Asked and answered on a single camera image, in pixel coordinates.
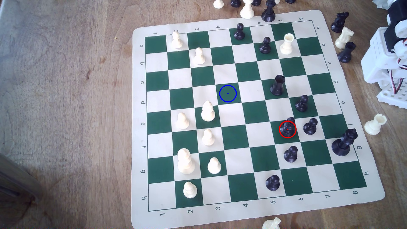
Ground black chess bishop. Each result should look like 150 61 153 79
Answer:
280 117 297 138

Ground white chess bishop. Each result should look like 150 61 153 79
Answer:
201 101 216 122

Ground white chess queen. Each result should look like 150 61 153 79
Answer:
177 148 196 175

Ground black chess rook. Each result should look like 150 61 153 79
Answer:
337 42 356 63
270 75 286 96

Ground black chess pawn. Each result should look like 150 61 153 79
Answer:
234 23 245 40
284 146 298 163
265 175 280 191
295 95 309 112
303 118 318 135
259 37 272 54

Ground white chess rook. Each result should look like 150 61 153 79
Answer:
280 33 295 55
364 114 387 135

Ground tall white chess piece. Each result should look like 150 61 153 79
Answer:
240 0 255 20

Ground black chess queen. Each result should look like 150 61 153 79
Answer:
261 0 276 22

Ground black chess king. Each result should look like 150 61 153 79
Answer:
331 128 358 156

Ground white chess knight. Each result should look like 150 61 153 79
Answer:
335 27 355 49

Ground black chess knight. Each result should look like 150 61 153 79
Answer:
331 12 350 33

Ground green and white chessboard mat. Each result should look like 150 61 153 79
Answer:
131 10 386 229

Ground white perforated base plate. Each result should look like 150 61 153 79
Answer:
376 83 407 109

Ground red and black servo wires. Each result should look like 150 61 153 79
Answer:
389 38 407 95

